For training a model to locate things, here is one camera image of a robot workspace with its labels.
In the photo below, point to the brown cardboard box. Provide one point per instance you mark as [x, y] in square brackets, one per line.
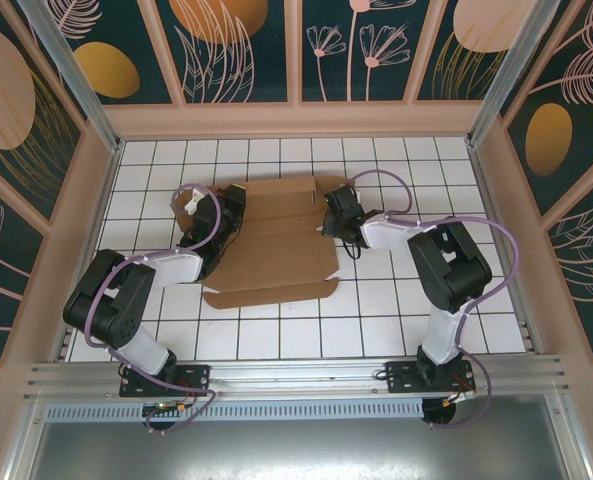
[276, 250]

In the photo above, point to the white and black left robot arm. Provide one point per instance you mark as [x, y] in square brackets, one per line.
[106, 310]

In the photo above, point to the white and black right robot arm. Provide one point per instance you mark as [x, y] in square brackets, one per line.
[443, 335]

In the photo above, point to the yellow power connector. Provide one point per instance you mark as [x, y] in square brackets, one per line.
[182, 409]
[448, 402]

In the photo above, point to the grey metal sheet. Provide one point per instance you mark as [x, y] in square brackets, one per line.
[301, 450]

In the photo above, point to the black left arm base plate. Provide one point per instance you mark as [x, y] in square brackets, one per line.
[196, 377]

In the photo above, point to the long aluminium mounting rail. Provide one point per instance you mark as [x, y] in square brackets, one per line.
[301, 372]

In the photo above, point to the aluminium side bracket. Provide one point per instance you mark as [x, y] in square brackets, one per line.
[531, 340]
[66, 350]

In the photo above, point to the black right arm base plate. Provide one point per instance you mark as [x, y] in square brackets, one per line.
[401, 377]

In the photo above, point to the left aluminium corner post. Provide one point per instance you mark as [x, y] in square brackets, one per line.
[73, 75]

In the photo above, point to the aluminium corner post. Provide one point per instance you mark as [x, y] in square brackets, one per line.
[73, 75]
[508, 75]

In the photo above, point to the right aluminium corner post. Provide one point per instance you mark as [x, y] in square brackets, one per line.
[508, 75]

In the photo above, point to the aluminium frame upright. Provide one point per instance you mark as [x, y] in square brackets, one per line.
[26, 440]
[573, 440]

